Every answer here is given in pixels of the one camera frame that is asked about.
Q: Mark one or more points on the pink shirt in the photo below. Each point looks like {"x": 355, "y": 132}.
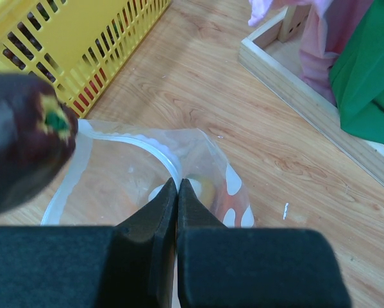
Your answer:
{"x": 330, "y": 25}

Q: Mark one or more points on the green shirt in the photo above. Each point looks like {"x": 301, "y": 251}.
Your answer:
{"x": 357, "y": 78}

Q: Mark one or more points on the yellow plastic basket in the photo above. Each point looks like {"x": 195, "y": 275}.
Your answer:
{"x": 88, "y": 41}

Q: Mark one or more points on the clear zip top bag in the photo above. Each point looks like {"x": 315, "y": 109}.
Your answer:
{"x": 118, "y": 168}

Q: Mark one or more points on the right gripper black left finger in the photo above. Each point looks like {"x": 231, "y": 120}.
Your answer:
{"x": 127, "y": 265}

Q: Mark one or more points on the dark purple grape bunch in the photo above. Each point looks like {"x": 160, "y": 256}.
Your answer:
{"x": 23, "y": 50}

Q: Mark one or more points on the red watermelon slice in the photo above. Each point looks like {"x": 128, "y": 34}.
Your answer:
{"x": 232, "y": 206}

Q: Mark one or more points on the wooden clothes rack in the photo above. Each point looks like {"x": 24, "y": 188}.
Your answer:
{"x": 271, "y": 54}

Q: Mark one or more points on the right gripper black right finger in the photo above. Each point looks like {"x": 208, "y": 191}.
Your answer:
{"x": 252, "y": 267}

